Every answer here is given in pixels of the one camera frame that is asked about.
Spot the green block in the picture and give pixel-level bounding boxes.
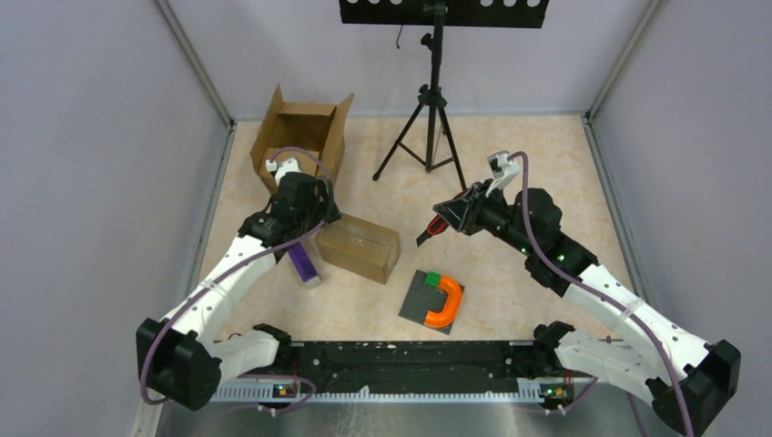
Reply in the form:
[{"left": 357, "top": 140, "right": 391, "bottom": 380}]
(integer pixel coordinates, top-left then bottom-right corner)
[{"left": 424, "top": 271, "right": 442, "bottom": 288}]

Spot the grey knife holder plate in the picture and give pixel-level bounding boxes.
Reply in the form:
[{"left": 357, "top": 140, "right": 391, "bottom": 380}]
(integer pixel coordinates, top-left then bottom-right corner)
[{"left": 399, "top": 270, "right": 465, "bottom": 335}]

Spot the large cardboard express box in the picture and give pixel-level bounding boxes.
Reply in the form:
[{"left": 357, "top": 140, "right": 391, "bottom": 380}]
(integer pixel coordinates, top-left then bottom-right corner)
[{"left": 250, "top": 86, "right": 354, "bottom": 194}]

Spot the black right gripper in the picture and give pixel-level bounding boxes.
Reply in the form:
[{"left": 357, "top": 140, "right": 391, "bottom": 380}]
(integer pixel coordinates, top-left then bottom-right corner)
[{"left": 435, "top": 178, "right": 535, "bottom": 257}]

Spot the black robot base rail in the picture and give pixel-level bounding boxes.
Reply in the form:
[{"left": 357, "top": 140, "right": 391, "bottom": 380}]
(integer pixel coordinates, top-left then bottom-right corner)
[{"left": 235, "top": 340, "right": 595, "bottom": 400}]

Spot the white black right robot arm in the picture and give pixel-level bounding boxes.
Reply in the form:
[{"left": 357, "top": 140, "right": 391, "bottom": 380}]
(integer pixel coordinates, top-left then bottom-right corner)
[{"left": 420, "top": 180, "right": 741, "bottom": 436}]

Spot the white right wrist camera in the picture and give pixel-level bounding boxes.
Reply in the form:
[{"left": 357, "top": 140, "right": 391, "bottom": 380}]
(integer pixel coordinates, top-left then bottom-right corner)
[{"left": 485, "top": 150, "right": 521, "bottom": 198}]

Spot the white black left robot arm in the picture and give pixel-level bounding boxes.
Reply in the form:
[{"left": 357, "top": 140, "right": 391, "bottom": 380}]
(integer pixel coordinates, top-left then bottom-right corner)
[{"left": 136, "top": 171, "right": 340, "bottom": 411}]

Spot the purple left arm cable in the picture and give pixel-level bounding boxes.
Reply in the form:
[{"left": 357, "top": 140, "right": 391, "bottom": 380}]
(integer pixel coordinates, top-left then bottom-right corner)
[{"left": 138, "top": 146, "right": 337, "bottom": 416}]

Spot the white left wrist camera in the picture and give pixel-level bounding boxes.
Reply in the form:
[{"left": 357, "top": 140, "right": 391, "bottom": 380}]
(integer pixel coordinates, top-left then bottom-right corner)
[{"left": 265, "top": 158, "right": 301, "bottom": 186}]

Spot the black perforated tripod tray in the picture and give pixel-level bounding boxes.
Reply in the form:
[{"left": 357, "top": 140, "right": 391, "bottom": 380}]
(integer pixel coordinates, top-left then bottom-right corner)
[{"left": 339, "top": 0, "right": 549, "bottom": 29}]

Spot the red black utility knife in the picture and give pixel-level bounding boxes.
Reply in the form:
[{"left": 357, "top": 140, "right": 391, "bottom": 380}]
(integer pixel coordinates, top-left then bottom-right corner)
[{"left": 416, "top": 215, "right": 448, "bottom": 247}]

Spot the small cardboard box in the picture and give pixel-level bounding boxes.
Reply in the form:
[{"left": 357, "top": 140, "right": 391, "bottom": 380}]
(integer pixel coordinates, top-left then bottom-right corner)
[{"left": 315, "top": 213, "right": 401, "bottom": 284}]

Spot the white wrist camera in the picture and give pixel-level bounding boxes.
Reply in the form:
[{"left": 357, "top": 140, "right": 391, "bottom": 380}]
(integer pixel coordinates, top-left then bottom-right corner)
[
  {"left": 265, "top": 158, "right": 301, "bottom": 186},
  {"left": 485, "top": 150, "right": 521, "bottom": 198}
]

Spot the black tripod stand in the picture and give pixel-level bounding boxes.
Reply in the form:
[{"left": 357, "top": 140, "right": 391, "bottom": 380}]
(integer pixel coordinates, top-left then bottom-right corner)
[{"left": 372, "top": 1, "right": 467, "bottom": 191}]

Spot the purple rectangular box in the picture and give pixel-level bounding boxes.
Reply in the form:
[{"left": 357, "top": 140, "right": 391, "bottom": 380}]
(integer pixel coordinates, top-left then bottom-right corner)
[{"left": 288, "top": 243, "right": 322, "bottom": 289}]

